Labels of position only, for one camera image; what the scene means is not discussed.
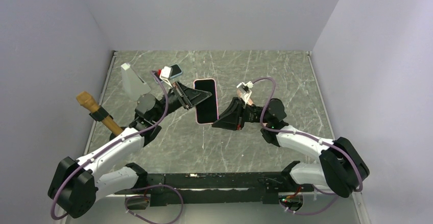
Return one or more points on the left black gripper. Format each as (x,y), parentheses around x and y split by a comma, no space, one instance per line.
(193,96)

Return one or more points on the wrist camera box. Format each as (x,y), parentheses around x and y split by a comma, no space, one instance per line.
(165,73)
(245,86)

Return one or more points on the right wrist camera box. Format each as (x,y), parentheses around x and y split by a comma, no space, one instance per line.
(245,86)

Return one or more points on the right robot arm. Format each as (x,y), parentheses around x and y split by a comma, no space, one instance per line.
(339,166)

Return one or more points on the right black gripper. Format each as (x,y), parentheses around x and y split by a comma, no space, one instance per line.
(228,119)

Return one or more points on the yellow microphone on stand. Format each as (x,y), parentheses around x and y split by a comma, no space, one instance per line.
(98,113)

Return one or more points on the phone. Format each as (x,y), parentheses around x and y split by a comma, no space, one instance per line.
(176,71)

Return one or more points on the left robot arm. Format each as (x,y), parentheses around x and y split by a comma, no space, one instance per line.
(78,184)

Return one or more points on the white wedge stand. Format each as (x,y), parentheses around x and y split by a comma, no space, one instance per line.
(133,84)

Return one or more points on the pink phone case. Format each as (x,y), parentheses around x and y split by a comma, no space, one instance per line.
(207,111)

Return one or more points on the pink microphone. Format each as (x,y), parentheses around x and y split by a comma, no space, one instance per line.
(245,96)

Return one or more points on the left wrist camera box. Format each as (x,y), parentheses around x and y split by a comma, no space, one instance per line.
(165,73)

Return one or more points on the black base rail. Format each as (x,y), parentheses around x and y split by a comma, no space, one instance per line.
(215,188)

